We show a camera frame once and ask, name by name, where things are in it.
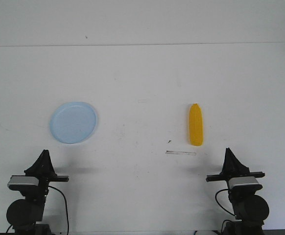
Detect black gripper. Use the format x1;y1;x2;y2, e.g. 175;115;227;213
206;148;265;182
24;150;69;193

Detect light blue round plate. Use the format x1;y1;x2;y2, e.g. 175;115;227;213
49;101;98;144

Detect yellow corn cob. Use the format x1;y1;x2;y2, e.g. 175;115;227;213
189;103;204;146

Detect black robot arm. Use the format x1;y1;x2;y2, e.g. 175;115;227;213
206;148;269;235
6;149;70;235

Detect clear tape strip horizontal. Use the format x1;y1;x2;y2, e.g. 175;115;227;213
166;150;196;156

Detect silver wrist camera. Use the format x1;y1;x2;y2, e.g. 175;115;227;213
228;176;263;191
7;175;39;191

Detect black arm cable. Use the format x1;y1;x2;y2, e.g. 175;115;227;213
47;186;69;234
215;188;237;217

